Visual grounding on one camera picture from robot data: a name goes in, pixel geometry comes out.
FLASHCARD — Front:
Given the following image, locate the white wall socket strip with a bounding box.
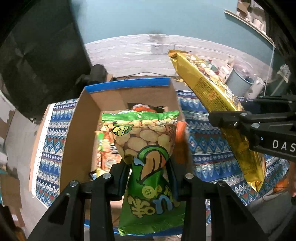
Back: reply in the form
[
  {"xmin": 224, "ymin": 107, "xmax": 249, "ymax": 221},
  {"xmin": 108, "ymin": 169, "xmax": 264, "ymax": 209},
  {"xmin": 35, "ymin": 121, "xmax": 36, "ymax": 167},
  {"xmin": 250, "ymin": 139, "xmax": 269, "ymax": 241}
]
[{"xmin": 151, "ymin": 44, "xmax": 197, "ymax": 54}]

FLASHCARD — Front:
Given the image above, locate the blue patterned bed cloth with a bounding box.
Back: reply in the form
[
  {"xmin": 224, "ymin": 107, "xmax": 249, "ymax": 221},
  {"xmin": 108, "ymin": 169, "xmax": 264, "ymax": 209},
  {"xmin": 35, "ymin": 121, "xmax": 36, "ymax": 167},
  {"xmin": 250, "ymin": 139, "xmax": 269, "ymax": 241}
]
[{"xmin": 29, "ymin": 90, "xmax": 288, "ymax": 207}]

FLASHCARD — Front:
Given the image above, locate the right hand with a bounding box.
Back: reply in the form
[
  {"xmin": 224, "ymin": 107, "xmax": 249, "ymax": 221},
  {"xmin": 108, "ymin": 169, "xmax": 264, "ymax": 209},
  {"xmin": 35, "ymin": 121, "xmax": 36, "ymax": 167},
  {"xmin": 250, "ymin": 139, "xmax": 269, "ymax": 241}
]
[{"xmin": 288, "ymin": 162, "xmax": 296, "ymax": 197}]

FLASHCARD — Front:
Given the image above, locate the cardboard box blue rim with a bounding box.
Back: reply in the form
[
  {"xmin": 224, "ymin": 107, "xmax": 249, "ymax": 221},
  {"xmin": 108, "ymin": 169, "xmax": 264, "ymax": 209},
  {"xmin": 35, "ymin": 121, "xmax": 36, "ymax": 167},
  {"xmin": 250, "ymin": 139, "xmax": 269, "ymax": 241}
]
[{"xmin": 60, "ymin": 77, "xmax": 188, "ymax": 235}]

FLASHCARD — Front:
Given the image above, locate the long yellow snack bag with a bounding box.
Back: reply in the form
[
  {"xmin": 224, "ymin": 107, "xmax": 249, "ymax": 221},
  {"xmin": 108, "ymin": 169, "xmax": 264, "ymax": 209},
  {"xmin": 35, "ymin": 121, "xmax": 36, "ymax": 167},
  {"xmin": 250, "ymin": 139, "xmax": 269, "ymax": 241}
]
[{"xmin": 168, "ymin": 50, "xmax": 265, "ymax": 192}]

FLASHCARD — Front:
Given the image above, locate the black round device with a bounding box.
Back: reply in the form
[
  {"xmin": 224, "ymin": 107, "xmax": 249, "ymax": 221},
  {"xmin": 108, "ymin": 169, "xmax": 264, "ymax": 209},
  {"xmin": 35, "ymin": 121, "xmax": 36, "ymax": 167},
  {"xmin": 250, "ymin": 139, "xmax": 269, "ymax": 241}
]
[{"xmin": 80, "ymin": 64, "xmax": 108, "ymax": 85}]

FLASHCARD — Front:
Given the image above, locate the white kettle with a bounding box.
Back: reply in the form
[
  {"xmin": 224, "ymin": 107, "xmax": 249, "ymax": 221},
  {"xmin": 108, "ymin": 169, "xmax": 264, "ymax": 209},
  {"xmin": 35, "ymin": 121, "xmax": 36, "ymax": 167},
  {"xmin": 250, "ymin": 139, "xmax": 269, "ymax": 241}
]
[{"xmin": 244, "ymin": 77, "xmax": 265, "ymax": 99}]

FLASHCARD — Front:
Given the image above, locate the pale blue waste bin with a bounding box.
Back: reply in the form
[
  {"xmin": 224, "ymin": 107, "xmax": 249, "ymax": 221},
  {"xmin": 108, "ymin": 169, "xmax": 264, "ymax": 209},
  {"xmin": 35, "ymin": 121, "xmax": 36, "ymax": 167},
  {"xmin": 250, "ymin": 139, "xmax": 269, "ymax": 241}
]
[{"xmin": 226, "ymin": 69, "xmax": 254, "ymax": 97}]

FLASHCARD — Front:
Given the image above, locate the black yellow snack bag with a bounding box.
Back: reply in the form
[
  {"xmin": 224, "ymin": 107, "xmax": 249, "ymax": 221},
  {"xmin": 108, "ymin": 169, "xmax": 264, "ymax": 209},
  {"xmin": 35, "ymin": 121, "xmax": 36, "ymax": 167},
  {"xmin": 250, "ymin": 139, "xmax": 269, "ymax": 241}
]
[{"xmin": 89, "ymin": 168, "xmax": 106, "ymax": 181}]

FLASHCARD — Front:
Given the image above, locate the orange green snack bag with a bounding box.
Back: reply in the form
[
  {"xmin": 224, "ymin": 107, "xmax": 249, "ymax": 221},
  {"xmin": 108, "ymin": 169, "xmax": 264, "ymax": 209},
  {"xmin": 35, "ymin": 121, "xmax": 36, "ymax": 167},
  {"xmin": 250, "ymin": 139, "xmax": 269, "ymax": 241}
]
[{"xmin": 95, "ymin": 131, "xmax": 121, "ymax": 172}]

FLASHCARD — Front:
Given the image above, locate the green pea snack bag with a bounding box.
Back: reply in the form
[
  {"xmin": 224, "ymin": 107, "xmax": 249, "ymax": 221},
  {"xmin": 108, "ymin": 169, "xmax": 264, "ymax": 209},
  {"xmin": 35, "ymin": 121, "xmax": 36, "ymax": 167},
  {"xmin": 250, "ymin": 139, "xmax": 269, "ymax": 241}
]
[{"xmin": 102, "ymin": 110, "xmax": 186, "ymax": 236}]

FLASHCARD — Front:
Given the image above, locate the wooden wall shelf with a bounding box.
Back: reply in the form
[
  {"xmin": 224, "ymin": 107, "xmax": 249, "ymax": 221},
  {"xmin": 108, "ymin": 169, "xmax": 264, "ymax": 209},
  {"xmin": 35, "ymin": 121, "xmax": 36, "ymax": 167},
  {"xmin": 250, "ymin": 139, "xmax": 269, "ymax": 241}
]
[{"xmin": 224, "ymin": 1, "xmax": 275, "ymax": 46}]

